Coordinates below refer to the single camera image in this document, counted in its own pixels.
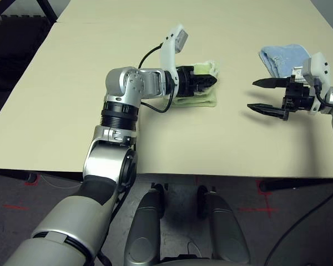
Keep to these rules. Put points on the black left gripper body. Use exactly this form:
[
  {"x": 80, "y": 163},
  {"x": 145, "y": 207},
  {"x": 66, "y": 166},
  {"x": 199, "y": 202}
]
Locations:
[{"x": 186, "y": 81}]

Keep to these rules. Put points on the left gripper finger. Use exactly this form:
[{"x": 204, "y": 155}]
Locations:
[
  {"x": 205, "y": 79},
  {"x": 202, "y": 86}
]

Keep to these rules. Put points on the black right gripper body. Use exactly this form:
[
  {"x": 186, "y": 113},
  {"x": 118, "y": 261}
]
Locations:
[{"x": 298, "y": 97}]

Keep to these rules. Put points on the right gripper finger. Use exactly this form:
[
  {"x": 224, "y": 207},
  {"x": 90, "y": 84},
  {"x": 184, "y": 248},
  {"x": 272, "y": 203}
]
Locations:
[
  {"x": 266, "y": 109},
  {"x": 274, "y": 83}
]

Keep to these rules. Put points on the green swan towel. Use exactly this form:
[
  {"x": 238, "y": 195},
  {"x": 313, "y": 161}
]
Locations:
[{"x": 208, "y": 98}]

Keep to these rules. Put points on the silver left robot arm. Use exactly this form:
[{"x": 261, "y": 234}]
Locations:
[{"x": 108, "y": 166}]

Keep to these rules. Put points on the folded blue towel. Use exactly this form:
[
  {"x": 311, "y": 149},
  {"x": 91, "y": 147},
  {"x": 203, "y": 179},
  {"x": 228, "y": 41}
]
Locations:
[{"x": 283, "y": 58}]

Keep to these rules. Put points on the black table foot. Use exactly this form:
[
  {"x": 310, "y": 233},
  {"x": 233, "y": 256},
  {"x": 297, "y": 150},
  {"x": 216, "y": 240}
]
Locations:
[
  {"x": 44, "y": 176},
  {"x": 294, "y": 184}
]

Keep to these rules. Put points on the red floor tape cross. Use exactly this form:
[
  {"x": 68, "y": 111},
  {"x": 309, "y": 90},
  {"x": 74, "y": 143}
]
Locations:
[{"x": 267, "y": 206}]

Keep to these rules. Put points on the grey robot waist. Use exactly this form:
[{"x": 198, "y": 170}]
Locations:
[{"x": 186, "y": 261}]

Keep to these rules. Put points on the black foam floor mat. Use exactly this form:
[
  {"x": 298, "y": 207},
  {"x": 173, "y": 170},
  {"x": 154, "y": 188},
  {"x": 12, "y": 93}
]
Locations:
[{"x": 11, "y": 69}]

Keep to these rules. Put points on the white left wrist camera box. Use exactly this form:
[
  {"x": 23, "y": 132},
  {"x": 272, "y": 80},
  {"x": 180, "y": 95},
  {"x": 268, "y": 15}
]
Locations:
[{"x": 167, "y": 52}]

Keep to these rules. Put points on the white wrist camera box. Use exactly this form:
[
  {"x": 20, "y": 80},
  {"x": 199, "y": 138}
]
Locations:
[
  {"x": 320, "y": 63},
  {"x": 167, "y": 52}
]

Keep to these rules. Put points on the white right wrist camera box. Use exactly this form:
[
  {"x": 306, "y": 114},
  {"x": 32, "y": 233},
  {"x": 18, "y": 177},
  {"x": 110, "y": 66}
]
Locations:
[{"x": 320, "y": 63}]

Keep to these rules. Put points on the black metal frame bar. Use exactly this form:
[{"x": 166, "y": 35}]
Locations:
[{"x": 48, "y": 11}]

